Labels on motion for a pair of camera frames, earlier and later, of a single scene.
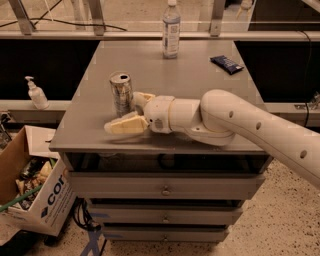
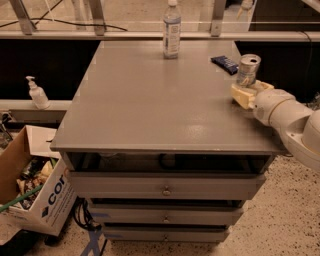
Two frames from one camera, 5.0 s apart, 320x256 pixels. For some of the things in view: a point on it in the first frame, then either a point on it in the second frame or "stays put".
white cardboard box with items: [37, 189] stays put
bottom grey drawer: [164, 234] stays put
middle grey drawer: [167, 214] stays put
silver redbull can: [122, 91] to [248, 69]
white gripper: [159, 112] to [269, 104]
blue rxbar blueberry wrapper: [225, 64] stays put
